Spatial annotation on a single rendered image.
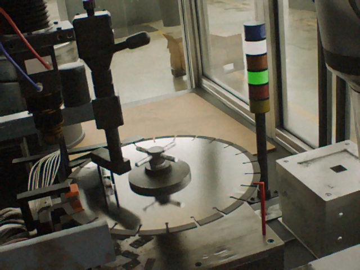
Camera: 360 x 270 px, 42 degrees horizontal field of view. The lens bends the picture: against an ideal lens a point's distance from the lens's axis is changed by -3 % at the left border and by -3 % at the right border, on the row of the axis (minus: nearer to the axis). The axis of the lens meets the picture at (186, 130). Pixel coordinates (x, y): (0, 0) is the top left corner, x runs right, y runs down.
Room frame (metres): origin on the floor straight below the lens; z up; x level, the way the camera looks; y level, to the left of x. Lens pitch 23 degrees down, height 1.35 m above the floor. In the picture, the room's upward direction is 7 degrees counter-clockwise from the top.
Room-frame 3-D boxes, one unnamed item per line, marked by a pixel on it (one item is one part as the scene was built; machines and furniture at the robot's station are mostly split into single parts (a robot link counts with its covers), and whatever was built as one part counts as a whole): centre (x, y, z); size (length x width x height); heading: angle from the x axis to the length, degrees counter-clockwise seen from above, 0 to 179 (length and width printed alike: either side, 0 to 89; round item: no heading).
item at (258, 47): (0.97, -0.16, 1.11); 0.05 x 0.04 x 0.03; 17
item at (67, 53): (1.45, 0.45, 0.93); 0.31 x 0.31 x 0.36
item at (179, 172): (0.76, 0.06, 0.96); 0.11 x 0.11 x 0.03
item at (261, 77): (0.97, -0.16, 1.05); 0.05 x 0.04 x 0.03; 17
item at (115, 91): (0.72, 0.12, 1.17); 0.06 x 0.05 x 0.20; 98
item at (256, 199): (0.97, -0.16, 0.76); 0.09 x 0.03 x 0.03; 107
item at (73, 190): (0.71, 0.24, 0.95); 0.10 x 0.03 x 0.07; 107
